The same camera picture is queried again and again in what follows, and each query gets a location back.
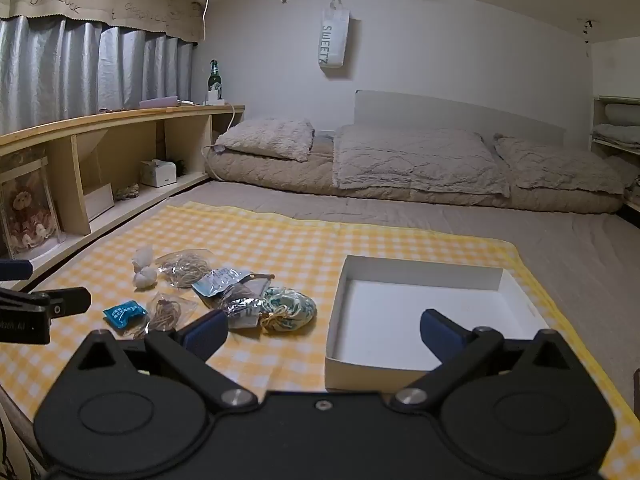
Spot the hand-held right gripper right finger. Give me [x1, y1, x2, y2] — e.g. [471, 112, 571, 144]
[390, 308, 585, 409]

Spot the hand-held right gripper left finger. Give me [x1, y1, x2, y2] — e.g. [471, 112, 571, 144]
[67, 308, 259, 414]

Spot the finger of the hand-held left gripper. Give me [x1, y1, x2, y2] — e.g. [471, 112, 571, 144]
[0, 287, 92, 319]
[0, 259, 34, 281]

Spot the white cardboard box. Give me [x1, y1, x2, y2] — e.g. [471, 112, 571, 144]
[324, 254, 551, 394]

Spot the silver foil packet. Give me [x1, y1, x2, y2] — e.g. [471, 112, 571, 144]
[221, 296, 266, 330]

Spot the plastic bag of brown cord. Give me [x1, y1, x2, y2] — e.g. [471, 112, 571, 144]
[121, 291, 197, 339]

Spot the translucent plastic packet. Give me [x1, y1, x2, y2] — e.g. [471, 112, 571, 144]
[192, 268, 276, 308]

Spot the small blue packet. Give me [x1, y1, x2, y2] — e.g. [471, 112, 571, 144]
[103, 299, 147, 330]

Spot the plastic bag of rubber bands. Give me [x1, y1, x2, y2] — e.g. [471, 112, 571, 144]
[156, 250, 215, 288]

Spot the white plastic bag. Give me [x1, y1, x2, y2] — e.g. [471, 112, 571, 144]
[132, 245, 159, 290]

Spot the floral drawstring pouch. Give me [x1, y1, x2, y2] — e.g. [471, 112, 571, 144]
[257, 287, 318, 335]

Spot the boxed plush doll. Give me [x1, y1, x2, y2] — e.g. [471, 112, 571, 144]
[0, 157, 62, 259]

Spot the white card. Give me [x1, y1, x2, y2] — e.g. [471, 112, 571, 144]
[82, 182, 116, 222]

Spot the yellow checked blanket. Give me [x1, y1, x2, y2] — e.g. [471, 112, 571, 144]
[0, 201, 637, 480]

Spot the grey bed mattress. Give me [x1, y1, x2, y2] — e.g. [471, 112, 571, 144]
[165, 180, 640, 413]

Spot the wooden bedside shelf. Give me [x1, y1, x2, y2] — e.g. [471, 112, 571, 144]
[0, 104, 246, 292]

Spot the white tissue box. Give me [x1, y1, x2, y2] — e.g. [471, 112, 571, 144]
[139, 159, 177, 187]

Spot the folded beige duvet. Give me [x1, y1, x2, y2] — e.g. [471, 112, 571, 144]
[205, 135, 624, 215]

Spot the large crinkled beige pillow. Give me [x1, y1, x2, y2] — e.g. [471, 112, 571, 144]
[332, 124, 511, 199]

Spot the fluffy beige pillow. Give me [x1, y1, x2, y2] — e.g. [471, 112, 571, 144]
[212, 118, 315, 163]

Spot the grey curtain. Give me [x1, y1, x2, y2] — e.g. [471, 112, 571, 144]
[0, 14, 197, 137]

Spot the white headboard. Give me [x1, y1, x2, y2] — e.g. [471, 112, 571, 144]
[354, 89, 566, 149]

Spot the green glass bottle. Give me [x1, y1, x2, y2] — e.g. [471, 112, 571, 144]
[207, 59, 223, 102]

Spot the white storage shelf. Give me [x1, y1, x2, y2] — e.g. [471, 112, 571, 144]
[590, 94, 640, 213]

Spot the folded grey bedding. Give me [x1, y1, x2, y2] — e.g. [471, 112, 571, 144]
[592, 103, 640, 149]

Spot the white hanging bag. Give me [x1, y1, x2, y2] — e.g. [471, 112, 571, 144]
[319, 0, 350, 69]

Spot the white charger cable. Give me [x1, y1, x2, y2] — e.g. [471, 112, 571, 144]
[202, 104, 237, 154]

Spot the white hanging cable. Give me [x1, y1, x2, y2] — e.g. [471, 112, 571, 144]
[202, 0, 216, 44]

